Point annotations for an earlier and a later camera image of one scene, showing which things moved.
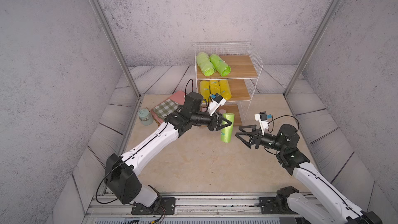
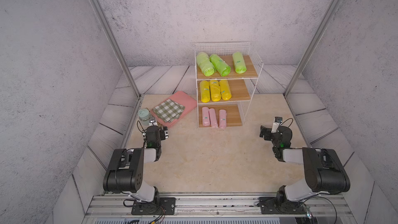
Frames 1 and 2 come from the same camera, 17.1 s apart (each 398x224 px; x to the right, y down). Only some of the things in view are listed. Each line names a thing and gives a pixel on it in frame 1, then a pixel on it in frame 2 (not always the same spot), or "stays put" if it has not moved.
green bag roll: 226,134 -> 239,62
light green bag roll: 204,64 stays put
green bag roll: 224,69 stays put
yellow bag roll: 204,89 stays put
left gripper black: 213,124 -> 162,133
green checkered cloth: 166,108 stays put
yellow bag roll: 214,87 stays put
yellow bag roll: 225,89 stays put
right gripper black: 256,139 -> 268,130
